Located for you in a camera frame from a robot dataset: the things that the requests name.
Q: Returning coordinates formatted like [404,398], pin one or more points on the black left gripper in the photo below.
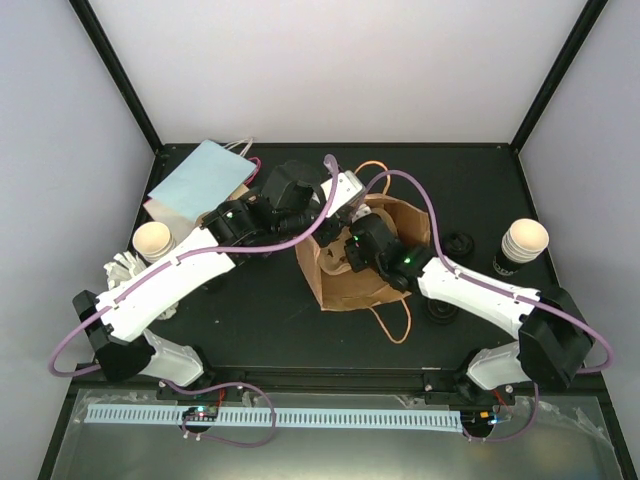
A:
[325,237]

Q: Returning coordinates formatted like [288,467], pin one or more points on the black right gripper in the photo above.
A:
[356,263]

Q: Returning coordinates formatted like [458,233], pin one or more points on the single brown pulp carrier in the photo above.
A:
[332,258]

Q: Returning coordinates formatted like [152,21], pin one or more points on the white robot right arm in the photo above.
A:
[549,343]

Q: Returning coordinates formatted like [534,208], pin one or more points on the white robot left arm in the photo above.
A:
[292,205]

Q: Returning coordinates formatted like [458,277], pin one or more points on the black coffee cup lid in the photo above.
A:
[439,312]

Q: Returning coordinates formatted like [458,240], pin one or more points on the black lid stack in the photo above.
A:
[457,245]

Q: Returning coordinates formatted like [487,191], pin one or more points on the small brown paper bag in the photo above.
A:
[239,192]

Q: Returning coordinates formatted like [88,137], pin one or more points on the light blue paper bag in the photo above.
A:
[203,180]

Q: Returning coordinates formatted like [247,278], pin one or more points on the right paper cup stack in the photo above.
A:
[522,243]

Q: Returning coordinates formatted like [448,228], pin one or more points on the paper cup stack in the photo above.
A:
[522,243]
[153,240]

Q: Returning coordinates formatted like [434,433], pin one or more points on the left paper cup stack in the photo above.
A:
[153,240]

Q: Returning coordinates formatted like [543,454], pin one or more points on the white plastic cutlery bundle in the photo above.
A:
[123,268]

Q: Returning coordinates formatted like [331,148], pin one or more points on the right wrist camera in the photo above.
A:
[362,211]

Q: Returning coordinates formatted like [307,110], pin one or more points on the black aluminium rail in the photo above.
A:
[431,382]

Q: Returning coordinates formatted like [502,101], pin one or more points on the light blue cable duct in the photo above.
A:
[312,418]

